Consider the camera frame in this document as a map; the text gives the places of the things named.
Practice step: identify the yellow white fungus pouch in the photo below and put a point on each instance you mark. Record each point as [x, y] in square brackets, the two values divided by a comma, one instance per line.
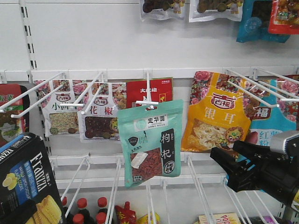
[216, 114]

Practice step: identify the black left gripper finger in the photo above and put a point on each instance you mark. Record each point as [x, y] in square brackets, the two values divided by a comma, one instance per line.
[21, 214]

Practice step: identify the red pouch top right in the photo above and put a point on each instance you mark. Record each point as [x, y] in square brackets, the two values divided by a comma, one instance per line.
[284, 17]

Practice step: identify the white Sichuan pepper pouch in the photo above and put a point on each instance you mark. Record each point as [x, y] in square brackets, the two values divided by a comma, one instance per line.
[98, 118]

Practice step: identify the white centre display hook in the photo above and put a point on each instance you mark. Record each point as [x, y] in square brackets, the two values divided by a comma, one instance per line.
[147, 101]

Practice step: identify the black Franzzi cookie box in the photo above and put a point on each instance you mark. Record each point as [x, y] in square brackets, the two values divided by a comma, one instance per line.
[26, 174]

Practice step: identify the blue sweet potato noodle pouch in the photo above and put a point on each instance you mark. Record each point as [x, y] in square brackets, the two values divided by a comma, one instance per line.
[267, 121]

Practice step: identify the white mushroom pouch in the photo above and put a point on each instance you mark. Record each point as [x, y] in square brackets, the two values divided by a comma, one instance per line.
[208, 10]
[162, 9]

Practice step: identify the red-capped soy sauce bottle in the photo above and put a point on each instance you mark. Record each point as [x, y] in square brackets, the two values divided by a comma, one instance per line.
[83, 215]

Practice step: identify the teal goji berry pouch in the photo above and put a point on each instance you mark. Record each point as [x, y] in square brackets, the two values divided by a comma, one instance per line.
[151, 141]

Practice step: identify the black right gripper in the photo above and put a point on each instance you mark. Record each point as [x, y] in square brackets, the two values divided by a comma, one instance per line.
[279, 179]

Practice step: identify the red snack bag far left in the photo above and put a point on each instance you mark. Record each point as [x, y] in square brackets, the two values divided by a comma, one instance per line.
[10, 127]

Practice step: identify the cream Pocky style box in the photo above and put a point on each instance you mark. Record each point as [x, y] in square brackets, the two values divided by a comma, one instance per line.
[223, 218]

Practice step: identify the blue pouch top right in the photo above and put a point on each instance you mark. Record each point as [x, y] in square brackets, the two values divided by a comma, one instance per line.
[255, 21]

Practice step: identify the red spouted sauce pouch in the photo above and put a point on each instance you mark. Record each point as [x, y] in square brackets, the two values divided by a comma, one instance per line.
[125, 215]

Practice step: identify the white fennel seed pouch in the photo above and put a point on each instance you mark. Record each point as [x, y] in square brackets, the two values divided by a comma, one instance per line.
[60, 118]

